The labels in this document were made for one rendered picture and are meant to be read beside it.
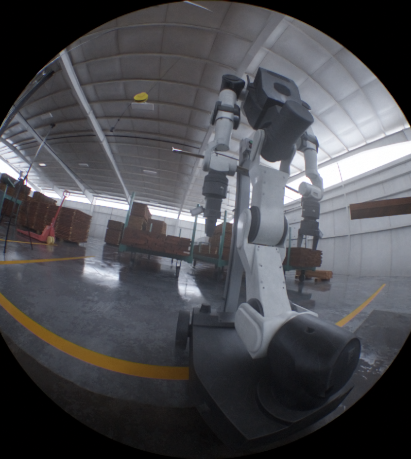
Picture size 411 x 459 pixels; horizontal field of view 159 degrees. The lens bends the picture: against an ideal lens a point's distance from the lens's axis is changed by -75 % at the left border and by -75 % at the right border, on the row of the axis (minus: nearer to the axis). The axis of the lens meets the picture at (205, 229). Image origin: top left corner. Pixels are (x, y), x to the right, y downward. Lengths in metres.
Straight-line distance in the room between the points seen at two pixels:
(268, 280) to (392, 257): 8.40
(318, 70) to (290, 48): 1.34
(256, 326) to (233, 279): 0.47
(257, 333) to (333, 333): 0.17
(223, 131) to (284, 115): 0.24
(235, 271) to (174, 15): 6.95
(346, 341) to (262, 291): 0.30
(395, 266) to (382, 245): 1.29
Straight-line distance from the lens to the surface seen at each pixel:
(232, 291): 0.82
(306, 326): 0.33
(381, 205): 1.30
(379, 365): 0.99
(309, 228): 0.67
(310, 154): 0.78
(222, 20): 6.51
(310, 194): 0.69
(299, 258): 3.28
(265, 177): 0.58
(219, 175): 0.50
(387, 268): 8.73
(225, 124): 0.62
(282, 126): 0.56
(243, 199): 0.86
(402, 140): 10.38
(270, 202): 0.57
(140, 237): 2.08
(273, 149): 0.61
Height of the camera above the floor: 0.48
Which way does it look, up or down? 9 degrees up
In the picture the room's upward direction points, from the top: 8 degrees clockwise
